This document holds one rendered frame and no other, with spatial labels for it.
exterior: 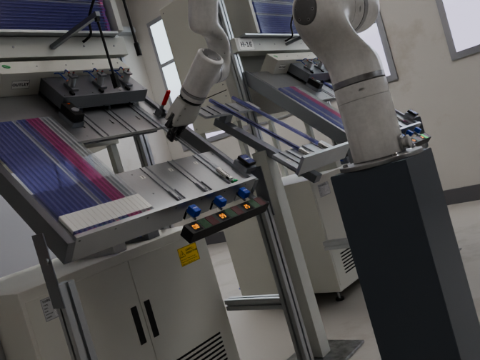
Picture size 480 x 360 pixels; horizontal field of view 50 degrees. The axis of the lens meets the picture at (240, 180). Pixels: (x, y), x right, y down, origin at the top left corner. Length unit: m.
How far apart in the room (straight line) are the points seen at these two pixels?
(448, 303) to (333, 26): 0.63
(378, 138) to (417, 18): 3.27
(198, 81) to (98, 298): 0.71
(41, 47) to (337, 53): 1.07
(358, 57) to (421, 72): 3.21
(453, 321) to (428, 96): 3.29
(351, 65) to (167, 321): 1.02
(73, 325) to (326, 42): 0.83
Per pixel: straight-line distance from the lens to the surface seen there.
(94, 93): 1.76
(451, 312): 1.20
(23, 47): 1.86
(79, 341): 1.22
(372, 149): 1.16
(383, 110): 1.17
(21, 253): 4.64
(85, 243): 1.23
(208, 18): 1.55
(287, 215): 1.91
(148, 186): 1.46
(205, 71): 1.56
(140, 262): 1.69
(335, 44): 1.16
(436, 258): 1.16
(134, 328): 1.67
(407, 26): 4.42
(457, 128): 4.33
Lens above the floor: 0.79
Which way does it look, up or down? 2 degrees down
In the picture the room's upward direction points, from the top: 16 degrees counter-clockwise
